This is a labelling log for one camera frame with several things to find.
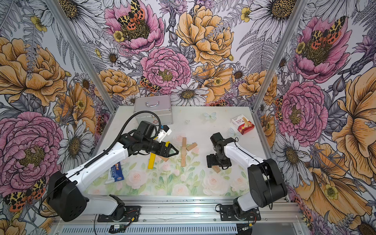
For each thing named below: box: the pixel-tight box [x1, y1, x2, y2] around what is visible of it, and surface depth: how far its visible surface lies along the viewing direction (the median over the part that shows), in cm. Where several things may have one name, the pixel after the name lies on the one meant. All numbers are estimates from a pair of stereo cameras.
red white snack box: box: [231, 114, 256, 136], surface depth 110 cm
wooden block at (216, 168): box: [211, 165, 221, 174], surface depth 91 cm
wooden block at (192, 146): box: [186, 141, 198, 152], surface depth 101 cm
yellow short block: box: [147, 152, 157, 170], surface depth 93 cm
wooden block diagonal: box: [181, 154, 187, 167], surface depth 93 cm
